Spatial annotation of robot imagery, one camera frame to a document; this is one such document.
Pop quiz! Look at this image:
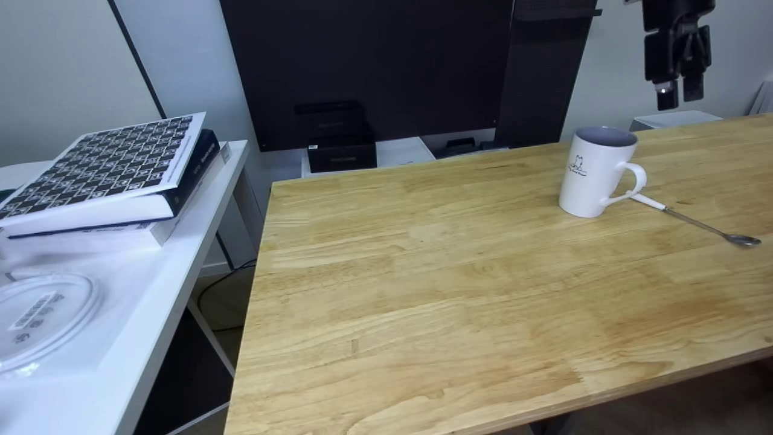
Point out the checkerboard calibration board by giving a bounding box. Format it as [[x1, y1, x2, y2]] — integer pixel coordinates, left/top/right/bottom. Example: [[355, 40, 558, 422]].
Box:
[[0, 110, 208, 237]]

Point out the large black panel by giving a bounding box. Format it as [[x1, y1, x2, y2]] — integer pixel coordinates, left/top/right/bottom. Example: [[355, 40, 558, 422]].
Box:
[[217, 0, 517, 155]]

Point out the metal spoon white handle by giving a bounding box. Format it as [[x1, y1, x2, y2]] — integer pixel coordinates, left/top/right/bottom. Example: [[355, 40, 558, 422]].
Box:
[[627, 191, 762, 251]]

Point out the dark perforated panel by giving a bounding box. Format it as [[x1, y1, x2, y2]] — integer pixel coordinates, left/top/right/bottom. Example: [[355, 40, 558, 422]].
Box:
[[493, 0, 604, 150]]

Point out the clear round plastic lid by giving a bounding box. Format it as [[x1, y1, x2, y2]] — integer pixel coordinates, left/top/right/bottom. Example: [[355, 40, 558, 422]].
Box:
[[0, 271, 106, 377]]

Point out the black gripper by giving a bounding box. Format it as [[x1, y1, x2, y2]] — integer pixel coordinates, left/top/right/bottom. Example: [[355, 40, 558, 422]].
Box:
[[640, 0, 716, 114]]

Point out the black book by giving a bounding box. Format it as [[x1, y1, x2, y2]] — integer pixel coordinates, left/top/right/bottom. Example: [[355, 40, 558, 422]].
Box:
[[6, 128, 222, 241]]

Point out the white mug grey inside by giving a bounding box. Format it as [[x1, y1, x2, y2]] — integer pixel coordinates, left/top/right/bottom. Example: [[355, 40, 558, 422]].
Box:
[[558, 124, 650, 220]]

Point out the small black block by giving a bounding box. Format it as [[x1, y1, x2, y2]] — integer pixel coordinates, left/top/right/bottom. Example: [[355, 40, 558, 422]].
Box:
[[445, 135, 488, 156]]

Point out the white side table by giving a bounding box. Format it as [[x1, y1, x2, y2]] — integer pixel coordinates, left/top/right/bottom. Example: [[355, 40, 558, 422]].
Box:
[[0, 138, 263, 435]]

